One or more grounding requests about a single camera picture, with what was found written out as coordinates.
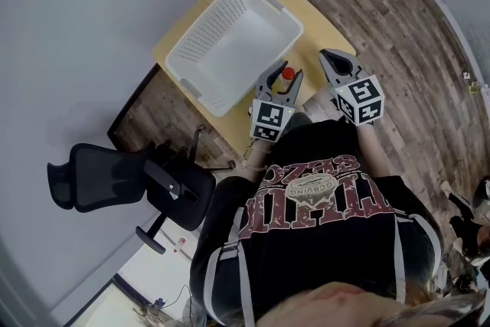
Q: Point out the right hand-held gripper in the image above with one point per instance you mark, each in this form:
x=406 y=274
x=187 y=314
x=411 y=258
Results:
x=361 y=99

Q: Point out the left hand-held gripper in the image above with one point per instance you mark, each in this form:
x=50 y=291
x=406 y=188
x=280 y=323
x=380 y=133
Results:
x=270 y=118

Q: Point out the red-capped clear bottle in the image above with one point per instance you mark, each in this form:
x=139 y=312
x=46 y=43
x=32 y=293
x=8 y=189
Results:
x=288 y=73

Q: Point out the white plastic basket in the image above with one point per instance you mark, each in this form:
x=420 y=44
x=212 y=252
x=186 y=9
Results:
x=237 y=46

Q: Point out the person's right forearm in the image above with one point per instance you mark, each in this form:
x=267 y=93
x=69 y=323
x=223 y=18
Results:
x=373 y=149

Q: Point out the person's left forearm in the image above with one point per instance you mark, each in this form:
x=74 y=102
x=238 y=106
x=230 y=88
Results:
x=256 y=155

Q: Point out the light wooden table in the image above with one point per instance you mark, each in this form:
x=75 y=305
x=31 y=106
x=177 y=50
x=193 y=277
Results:
x=325 y=40

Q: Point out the black printed t-shirt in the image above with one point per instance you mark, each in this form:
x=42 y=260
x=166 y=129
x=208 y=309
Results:
x=325 y=260

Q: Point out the small red-capped bottle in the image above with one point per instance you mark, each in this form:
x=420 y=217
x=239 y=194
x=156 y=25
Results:
x=180 y=245

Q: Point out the black mesh office chair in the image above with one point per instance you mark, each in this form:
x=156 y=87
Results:
x=99 y=172

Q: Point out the white desk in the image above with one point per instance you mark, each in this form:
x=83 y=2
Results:
x=153 y=264

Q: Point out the person's face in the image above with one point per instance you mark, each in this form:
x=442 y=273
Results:
x=337 y=306

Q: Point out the glass partition wall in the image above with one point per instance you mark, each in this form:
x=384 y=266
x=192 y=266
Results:
x=467 y=11

